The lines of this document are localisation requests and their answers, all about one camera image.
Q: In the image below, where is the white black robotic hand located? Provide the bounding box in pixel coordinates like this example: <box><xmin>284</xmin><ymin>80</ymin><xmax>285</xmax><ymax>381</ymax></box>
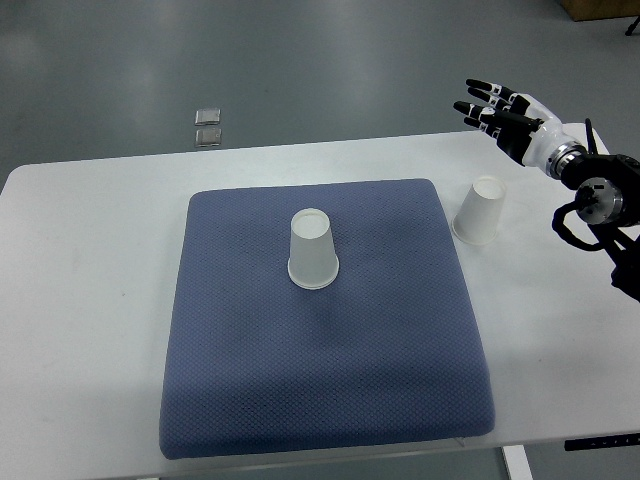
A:
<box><xmin>454</xmin><ymin>79</ymin><xmax>586</xmax><ymax>179</ymax></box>

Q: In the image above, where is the white paper cup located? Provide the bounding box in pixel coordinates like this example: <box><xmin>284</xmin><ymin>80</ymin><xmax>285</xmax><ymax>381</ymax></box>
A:
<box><xmin>287</xmin><ymin>208</ymin><xmax>340</xmax><ymax>290</ymax></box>
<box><xmin>451</xmin><ymin>175</ymin><xmax>507</xmax><ymax>245</ymax></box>

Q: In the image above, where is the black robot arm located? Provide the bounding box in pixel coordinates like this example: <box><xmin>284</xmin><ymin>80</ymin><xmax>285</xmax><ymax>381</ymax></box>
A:
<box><xmin>547</xmin><ymin>119</ymin><xmax>639</xmax><ymax>300</ymax></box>

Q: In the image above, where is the brown cardboard box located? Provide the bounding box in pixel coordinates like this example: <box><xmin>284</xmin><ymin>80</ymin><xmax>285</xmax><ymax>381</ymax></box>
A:
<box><xmin>560</xmin><ymin>0</ymin><xmax>639</xmax><ymax>21</ymax></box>

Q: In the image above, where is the black tripod leg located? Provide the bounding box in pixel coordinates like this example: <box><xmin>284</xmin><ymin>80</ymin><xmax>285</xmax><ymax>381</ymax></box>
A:
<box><xmin>625</xmin><ymin>16</ymin><xmax>640</xmax><ymax>36</ymax></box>

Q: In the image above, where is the blue fabric cushion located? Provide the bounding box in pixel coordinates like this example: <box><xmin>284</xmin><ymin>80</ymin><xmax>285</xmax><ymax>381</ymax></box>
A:
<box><xmin>159</xmin><ymin>179</ymin><xmax>495</xmax><ymax>459</ymax></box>

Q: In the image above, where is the lower metal floor plate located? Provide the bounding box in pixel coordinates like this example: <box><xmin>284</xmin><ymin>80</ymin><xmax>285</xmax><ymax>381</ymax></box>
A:
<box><xmin>195</xmin><ymin>127</ymin><xmax>222</xmax><ymax>148</ymax></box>

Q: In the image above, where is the metal floor plate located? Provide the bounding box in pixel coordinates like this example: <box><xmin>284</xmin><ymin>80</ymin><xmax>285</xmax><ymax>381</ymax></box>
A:
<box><xmin>194</xmin><ymin>107</ymin><xmax>221</xmax><ymax>126</ymax></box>
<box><xmin>195</xmin><ymin>127</ymin><xmax>222</xmax><ymax>148</ymax></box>

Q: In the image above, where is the upper metal floor plate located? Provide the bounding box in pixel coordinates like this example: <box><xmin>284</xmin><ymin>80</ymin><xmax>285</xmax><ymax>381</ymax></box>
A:
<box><xmin>194</xmin><ymin>107</ymin><xmax>221</xmax><ymax>126</ymax></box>

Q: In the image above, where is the black desk control panel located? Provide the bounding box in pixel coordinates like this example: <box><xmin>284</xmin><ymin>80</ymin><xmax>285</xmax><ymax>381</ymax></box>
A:
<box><xmin>564</xmin><ymin>433</ymin><xmax>640</xmax><ymax>452</ymax></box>

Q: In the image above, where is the white table leg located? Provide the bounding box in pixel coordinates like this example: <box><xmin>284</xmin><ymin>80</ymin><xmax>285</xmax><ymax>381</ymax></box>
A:
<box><xmin>502</xmin><ymin>445</ymin><xmax>533</xmax><ymax>480</ymax></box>

